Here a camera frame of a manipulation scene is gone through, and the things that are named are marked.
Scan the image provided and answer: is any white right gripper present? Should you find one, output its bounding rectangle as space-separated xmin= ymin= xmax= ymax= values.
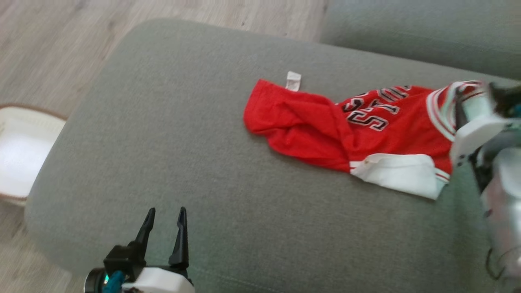
xmin=449 ymin=87 xmax=521 ymax=168

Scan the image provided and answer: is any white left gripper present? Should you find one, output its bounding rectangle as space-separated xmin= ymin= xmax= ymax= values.
xmin=121 ymin=206 xmax=195 ymax=293

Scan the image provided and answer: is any red Bulls basketball jersey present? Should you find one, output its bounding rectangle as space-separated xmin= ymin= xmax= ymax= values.
xmin=243 ymin=71 xmax=491 ymax=201

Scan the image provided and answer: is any grey fabric sofa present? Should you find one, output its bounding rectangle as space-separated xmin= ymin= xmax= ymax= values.
xmin=24 ymin=0 xmax=521 ymax=293

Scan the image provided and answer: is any white laundry basket brown rim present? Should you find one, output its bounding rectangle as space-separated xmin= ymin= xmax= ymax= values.
xmin=0 ymin=103 xmax=68 ymax=208

